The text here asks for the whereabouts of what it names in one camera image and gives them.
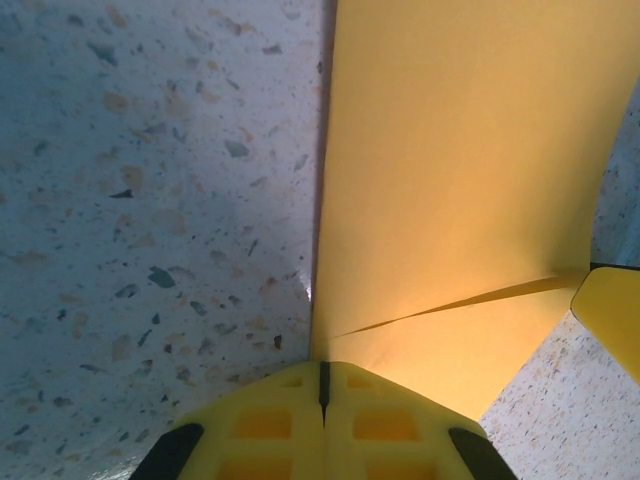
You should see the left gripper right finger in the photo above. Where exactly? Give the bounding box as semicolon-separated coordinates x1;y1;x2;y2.
322;360;516;480

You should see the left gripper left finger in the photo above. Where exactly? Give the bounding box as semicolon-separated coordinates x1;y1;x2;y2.
132;360;327;480

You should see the yellow square paper sheet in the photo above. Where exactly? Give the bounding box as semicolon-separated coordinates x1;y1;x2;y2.
309;0;640;424

